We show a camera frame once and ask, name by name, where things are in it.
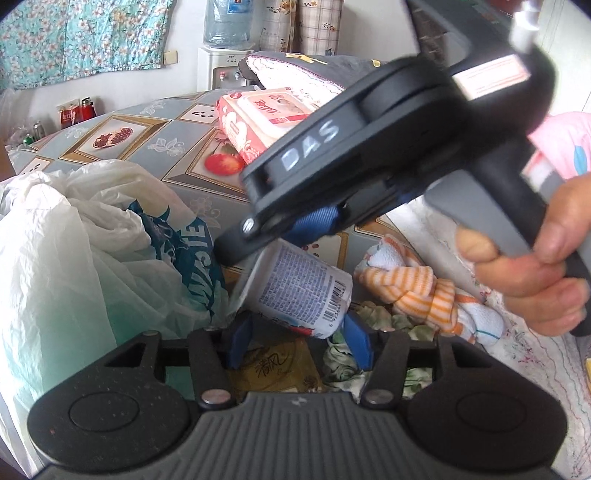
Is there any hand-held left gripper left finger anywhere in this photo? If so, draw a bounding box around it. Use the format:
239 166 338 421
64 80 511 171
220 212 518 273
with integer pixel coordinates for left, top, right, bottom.
105 312 254 408

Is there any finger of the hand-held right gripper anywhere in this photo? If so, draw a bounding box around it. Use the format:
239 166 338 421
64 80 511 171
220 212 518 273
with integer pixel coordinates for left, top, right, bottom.
213 203 345 268
339 182 416 227

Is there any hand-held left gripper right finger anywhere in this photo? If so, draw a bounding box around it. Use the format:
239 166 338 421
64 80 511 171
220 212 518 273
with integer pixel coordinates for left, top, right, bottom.
342 313 491 408

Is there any gold tissue packet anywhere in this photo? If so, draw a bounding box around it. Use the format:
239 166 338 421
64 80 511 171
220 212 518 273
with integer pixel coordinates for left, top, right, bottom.
228 339 324 398

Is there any white yogurt cup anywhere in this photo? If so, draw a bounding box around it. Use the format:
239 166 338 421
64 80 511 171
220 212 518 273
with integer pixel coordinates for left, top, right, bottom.
233 240 354 340

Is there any orange striped cloth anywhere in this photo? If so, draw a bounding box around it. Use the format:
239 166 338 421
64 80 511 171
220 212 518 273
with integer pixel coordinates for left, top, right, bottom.
353 234 506 347

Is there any person's right hand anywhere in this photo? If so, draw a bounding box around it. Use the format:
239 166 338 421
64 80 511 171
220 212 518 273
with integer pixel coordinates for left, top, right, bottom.
455 173 591 337

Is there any grey patterned quilt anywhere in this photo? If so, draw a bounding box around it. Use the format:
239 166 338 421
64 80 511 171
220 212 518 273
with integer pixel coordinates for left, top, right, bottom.
235 52 386 102

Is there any red wet wipes pack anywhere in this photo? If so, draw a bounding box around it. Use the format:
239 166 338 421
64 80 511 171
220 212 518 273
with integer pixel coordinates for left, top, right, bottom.
216 87 319 166

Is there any plaid rolled mat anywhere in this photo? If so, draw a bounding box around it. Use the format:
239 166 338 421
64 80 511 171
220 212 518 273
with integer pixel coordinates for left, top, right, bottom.
295 0 345 56

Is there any pink printed cloth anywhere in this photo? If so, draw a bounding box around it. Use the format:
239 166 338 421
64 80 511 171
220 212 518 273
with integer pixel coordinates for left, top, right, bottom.
529 112 591 178

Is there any floral rolled mat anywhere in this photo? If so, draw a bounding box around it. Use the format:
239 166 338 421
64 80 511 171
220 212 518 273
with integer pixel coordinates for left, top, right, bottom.
256 0 301 54

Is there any white embroidered blanket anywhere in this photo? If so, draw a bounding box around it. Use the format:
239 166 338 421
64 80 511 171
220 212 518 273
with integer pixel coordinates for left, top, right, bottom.
383 198 591 462

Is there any white plastic bag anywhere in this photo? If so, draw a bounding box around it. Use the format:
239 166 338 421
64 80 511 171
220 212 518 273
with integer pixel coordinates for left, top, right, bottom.
0 159 232 462

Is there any blue water jug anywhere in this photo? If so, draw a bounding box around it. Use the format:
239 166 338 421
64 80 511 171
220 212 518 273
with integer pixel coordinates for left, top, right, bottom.
203 0 256 49

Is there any clear plastic bag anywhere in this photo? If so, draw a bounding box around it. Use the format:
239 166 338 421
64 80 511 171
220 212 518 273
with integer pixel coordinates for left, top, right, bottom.
0 88 35 148

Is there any teal floral wall cloth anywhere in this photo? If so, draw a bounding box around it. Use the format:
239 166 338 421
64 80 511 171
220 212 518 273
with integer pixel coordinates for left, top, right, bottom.
0 0 178 90

